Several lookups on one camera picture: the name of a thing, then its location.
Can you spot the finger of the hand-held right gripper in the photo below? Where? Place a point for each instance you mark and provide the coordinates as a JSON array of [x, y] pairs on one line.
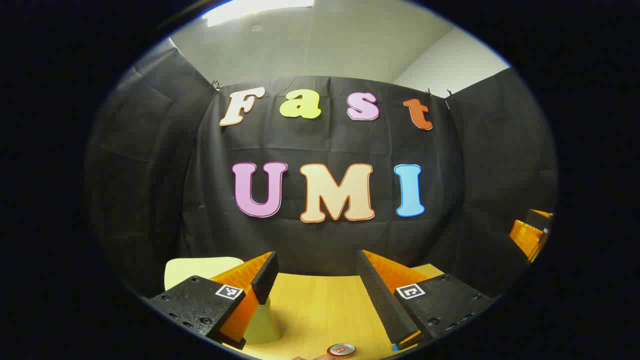
[[525, 237]]

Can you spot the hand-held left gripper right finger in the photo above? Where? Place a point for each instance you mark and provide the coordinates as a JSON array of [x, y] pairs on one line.
[[382, 300]]

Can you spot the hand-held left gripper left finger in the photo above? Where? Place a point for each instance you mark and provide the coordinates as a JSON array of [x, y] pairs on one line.
[[265, 280]]

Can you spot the red pop can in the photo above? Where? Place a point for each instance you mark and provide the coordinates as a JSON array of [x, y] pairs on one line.
[[341, 350]]

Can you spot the pale green desktop garbage bin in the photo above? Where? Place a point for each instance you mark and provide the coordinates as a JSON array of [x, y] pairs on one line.
[[200, 267]]

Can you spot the wooden desktop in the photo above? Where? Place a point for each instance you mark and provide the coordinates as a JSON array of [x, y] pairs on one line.
[[320, 310]]

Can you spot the black backdrop cloth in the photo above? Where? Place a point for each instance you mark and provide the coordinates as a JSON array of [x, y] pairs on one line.
[[325, 240]]

